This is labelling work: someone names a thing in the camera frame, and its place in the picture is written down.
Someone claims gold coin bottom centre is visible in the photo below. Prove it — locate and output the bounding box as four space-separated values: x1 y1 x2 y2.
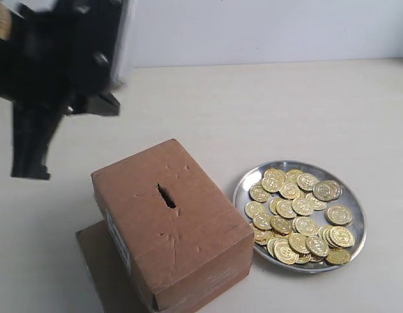
288 233 310 254

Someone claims gold coin bottom right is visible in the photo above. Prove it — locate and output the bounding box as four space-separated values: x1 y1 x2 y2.
325 248 351 265

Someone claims gold coin bottom left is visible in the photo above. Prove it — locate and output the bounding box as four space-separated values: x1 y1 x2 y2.
273 239 299 265

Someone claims gold coin top middle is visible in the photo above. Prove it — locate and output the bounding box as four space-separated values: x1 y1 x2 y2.
296 172 320 191

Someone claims gold coin far left upper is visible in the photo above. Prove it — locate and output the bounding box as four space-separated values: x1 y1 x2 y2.
249 183 271 203

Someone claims gold coin right isolated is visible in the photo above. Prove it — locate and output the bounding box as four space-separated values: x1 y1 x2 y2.
325 205 353 226

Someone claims gold coin far left lower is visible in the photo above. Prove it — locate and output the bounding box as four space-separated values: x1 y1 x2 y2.
245 201 267 218

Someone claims gold coin bottom middle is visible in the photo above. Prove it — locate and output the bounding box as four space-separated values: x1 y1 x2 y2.
305 236 330 257

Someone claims gold coin dark top right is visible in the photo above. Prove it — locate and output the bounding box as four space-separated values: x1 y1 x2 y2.
312 181 335 201

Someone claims brown cardboard box with slot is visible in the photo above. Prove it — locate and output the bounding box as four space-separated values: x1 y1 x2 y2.
76 139 254 312

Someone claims round silver metal plate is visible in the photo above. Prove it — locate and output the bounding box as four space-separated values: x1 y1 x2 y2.
232 160 367 274

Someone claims gold coin left middle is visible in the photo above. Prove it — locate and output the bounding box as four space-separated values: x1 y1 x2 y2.
252 213 272 231

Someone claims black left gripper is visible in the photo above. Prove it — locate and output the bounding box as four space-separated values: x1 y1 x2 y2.
0 1 132 179

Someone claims gold coin lower right top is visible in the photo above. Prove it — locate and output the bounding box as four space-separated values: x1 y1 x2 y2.
329 226 355 248

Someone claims gold coin top left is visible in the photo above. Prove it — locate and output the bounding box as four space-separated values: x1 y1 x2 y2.
261 176 283 193

